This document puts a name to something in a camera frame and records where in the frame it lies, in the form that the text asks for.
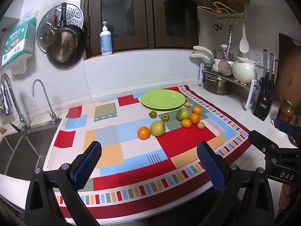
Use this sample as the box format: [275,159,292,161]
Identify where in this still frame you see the white ceramic pot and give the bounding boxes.
[232,56,260,84]

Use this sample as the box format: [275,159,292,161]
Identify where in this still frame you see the large orange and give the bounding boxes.
[137,126,151,140]

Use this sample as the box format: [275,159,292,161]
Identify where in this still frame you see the steel saucepan cream handle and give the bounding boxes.
[193,44,236,63]

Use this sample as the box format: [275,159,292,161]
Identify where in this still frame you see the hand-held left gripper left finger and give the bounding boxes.
[25,141,102,226]

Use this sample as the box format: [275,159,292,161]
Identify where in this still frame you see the small brass ladle strainer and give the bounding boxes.
[42,14,62,46]

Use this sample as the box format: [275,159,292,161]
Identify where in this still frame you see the white pump soap bottle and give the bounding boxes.
[100,22,113,56]

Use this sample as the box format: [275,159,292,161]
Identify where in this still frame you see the person's right hand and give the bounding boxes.
[279,185,292,209]

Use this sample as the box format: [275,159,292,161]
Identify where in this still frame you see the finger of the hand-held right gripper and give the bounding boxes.
[274,119,301,143]
[249,130,283,156]

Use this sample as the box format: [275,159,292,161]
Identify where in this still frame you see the brown wooden cutting board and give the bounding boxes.
[275,33,301,104]

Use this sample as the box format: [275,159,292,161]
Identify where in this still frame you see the round metal steamer tray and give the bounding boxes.
[36,2,84,52]

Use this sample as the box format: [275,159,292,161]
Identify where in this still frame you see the thin gooseneck faucet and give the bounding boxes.
[32,79,62,125]

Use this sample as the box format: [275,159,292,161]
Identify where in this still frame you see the black frying pan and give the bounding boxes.
[46,2,85,69]

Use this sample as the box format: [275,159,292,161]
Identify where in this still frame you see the green plate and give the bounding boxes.
[141,89,186,111]

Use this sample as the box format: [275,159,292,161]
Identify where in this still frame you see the white dish rack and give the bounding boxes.
[199,63,261,110]

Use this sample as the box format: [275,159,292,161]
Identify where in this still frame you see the white saucepan cream handle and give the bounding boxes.
[190,54,224,73]

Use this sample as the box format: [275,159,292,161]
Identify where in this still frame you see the chrome sink faucet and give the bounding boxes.
[0,73,31,133]

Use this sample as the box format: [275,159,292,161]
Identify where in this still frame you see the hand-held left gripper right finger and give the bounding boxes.
[197,142,274,226]

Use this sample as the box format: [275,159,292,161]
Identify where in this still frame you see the gold mesh strainer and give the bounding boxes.
[50,29,78,63]

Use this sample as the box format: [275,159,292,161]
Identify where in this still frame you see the black knife block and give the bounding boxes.
[253,49,279,121]

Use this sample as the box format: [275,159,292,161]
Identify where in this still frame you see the large steel pot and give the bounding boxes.
[203,73,231,96]

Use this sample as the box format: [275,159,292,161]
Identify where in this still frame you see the glass jar orange contents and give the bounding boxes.
[277,100,295,124]

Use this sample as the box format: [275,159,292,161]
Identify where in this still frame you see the white rice paddle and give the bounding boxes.
[239,25,250,53]

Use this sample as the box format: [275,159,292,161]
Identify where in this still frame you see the white wall outlet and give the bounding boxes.
[242,49,264,67]

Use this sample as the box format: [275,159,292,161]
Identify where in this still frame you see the white wire wall rack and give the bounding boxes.
[197,2,247,26]

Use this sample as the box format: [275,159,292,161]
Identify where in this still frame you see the steel sink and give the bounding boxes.
[0,122,59,182]

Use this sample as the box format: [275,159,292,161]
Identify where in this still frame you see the wooden cutting board on rack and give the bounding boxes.
[187,0,250,17]

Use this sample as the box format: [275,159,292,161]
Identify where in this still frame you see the dark wooden window frame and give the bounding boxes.
[81,0,200,58]

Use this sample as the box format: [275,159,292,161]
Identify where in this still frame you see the colourful patchwork cloth mat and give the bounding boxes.
[48,85,253,219]

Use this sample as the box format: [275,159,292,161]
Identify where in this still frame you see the yellow-green apple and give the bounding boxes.
[150,121,166,137]

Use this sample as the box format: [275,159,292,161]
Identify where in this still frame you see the metal skimmer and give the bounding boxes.
[217,24,235,74]

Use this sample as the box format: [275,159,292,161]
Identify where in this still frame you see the green apple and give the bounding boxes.
[176,108,190,121]

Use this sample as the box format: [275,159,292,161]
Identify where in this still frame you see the green tissue package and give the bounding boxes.
[2,18,37,73]

